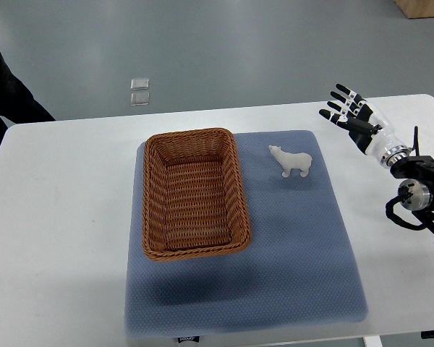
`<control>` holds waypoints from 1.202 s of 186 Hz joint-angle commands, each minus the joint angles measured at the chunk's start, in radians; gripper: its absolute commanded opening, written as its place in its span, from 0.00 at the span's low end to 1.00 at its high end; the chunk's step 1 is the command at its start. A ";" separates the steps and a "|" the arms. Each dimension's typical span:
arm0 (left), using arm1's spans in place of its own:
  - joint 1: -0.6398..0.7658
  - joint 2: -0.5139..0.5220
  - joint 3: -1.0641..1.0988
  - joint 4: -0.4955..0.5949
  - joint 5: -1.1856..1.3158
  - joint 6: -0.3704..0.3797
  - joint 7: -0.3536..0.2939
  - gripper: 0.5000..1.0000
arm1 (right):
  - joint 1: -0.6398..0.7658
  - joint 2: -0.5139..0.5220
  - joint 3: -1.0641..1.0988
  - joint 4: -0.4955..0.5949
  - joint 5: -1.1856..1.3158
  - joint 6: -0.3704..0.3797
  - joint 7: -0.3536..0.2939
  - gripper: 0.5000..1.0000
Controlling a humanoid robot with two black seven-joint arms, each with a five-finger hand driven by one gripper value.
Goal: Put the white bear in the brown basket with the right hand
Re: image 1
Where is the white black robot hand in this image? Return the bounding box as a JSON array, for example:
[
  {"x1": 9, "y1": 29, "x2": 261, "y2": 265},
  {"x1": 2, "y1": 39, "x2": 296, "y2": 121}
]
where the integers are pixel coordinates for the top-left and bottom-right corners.
[{"x1": 319, "y1": 84, "x2": 410, "y2": 168}]

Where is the white bear figurine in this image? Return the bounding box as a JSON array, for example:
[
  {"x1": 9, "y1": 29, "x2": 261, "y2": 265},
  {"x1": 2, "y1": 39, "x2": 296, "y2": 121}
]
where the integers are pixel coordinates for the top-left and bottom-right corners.
[{"x1": 268, "y1": 145, "x2": 312, "y2": 178}]

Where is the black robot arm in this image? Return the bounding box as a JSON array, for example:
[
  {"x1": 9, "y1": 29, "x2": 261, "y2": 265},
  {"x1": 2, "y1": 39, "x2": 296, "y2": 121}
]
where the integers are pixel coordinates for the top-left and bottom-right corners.
[{"x1": 382, "y1": 127, "x2": 434, "y2": 235}]

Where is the brown wicker basket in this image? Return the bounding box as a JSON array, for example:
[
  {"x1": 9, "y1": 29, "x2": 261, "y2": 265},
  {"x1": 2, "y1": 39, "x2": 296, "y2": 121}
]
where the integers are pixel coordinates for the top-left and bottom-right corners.
[{"x1": 142, "y1": 128, "x2": 252, "y2": 262}]

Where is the wooden box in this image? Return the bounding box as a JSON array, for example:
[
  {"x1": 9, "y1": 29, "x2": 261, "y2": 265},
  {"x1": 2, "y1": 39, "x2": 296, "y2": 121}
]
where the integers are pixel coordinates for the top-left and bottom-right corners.
[{"x1": 394, "y1": 0, "x2": 434, "y2": 19}]

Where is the blue grey mat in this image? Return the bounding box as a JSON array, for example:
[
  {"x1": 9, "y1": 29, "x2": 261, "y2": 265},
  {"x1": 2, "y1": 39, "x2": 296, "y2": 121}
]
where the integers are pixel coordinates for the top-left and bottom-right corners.
[{"x1": 124, "y1": 130, "x2": 367, "y2": 340}]

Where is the white table leg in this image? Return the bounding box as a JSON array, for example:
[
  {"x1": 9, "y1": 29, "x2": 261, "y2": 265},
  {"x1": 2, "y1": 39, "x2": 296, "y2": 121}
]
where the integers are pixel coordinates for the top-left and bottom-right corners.
[{"x1": 363, "y1": 336, "x2": 383, "y2": 347}]

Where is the black table control panel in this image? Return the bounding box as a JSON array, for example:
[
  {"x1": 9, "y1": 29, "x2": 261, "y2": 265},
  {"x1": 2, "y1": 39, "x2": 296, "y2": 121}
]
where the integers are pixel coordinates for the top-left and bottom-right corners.
[{"x1": 420, "y1": 332, "x2": 434, "y2": 340}]

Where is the lower floor plate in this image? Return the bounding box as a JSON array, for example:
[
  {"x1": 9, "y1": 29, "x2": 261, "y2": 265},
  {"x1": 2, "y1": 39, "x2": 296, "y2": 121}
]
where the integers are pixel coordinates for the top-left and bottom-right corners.
[{"x1": 130, "y1": 91, "x2": 150, "y2": 106}]

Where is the floor plate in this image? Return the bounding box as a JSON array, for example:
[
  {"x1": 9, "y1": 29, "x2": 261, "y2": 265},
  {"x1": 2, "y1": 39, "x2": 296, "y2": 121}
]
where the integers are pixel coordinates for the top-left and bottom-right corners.
[
  {"x1": 130, "y1": 77, "x2": 150, "y2": 90},
  {"x1": 130, "y1": 91, "x2": 150, "y2": 106}
]

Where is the upper floor plate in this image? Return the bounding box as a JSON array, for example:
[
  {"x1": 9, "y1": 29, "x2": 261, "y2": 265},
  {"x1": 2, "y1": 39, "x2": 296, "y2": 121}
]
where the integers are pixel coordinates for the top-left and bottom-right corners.
[{"x1": 130, "y1": 77, "x2": 150, "y2": 90}]

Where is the black mat label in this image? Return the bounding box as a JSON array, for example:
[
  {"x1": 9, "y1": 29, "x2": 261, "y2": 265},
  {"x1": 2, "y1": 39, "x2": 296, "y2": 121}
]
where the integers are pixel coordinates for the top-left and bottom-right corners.
[{"x1": 177, "y1": 336, "x2": 200, "y2": 347}]

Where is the dark clothed person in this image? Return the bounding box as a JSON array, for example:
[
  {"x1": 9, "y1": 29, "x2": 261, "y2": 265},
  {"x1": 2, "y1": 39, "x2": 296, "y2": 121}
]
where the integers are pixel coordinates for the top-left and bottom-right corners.
[{"x1": 0, "y1": 52, "x2": 55, "y2": 145}]

